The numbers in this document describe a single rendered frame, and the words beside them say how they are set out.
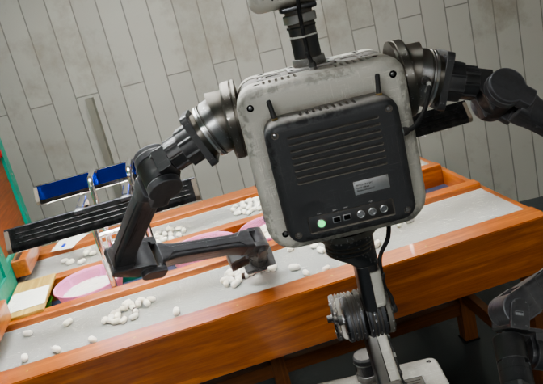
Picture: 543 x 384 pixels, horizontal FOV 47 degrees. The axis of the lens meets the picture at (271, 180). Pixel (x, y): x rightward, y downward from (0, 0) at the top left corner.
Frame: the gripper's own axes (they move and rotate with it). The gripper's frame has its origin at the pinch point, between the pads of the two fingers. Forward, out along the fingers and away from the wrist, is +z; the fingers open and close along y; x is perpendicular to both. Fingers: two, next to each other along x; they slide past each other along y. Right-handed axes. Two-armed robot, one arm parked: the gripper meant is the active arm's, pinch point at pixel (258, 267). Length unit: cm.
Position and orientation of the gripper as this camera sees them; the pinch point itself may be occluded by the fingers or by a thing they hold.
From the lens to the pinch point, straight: 212.4
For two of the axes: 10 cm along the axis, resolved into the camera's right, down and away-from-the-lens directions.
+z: -0.1, 4.4, 9.0
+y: -9.5, 2.7, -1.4
